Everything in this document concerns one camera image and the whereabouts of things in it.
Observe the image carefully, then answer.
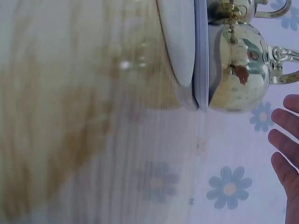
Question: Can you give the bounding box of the person's right hand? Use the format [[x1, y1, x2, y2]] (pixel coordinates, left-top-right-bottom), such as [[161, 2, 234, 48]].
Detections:
[[268, 94, 299, 224]]

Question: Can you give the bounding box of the large gold teapot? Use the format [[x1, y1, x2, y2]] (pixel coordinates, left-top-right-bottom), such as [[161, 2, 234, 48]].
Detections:
[[208, 22, 299, 112]]

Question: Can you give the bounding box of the white tray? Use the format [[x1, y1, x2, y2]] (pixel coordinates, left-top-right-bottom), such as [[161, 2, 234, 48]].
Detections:
[[156, 0, 209, 112]]

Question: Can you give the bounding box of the small gold teapot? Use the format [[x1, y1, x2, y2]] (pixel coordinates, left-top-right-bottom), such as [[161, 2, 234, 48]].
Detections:
[[207, 0, 292, 24]]

